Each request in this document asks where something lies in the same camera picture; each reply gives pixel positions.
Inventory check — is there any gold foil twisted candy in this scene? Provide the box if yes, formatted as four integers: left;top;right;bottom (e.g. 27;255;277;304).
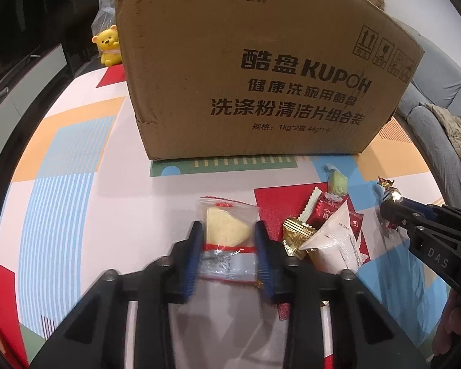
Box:
377;177;403;230

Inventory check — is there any clear packaged yellow cake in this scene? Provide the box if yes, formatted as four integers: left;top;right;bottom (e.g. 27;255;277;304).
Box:
198;196;260;284

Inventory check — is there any person's right hand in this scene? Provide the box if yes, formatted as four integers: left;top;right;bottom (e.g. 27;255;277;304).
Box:
432;289;461;356

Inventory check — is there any gold wrapped candy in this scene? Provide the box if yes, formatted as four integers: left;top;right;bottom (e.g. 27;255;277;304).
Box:
282;217;317;259

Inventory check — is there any white triangular snack packet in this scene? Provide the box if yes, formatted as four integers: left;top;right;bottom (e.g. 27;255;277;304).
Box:
299;202;364;274

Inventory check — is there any red snack packet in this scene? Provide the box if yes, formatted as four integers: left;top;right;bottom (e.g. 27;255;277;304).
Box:
299;188;370;265

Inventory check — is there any beige blanket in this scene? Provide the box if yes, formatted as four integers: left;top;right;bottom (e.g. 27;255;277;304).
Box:
423;102;461;160

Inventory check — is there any green wrapped candy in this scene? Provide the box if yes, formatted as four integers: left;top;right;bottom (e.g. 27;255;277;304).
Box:
325;163;348;202

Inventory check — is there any grey curved sofa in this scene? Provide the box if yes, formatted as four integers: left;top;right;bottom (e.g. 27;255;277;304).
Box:
396;21;461;208

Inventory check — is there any brown cardboard box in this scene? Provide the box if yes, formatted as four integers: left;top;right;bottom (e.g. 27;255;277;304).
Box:
116;0;424;160

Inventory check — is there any yellow bear figurine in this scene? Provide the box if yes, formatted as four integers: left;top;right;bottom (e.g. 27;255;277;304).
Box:
91;24;122;67

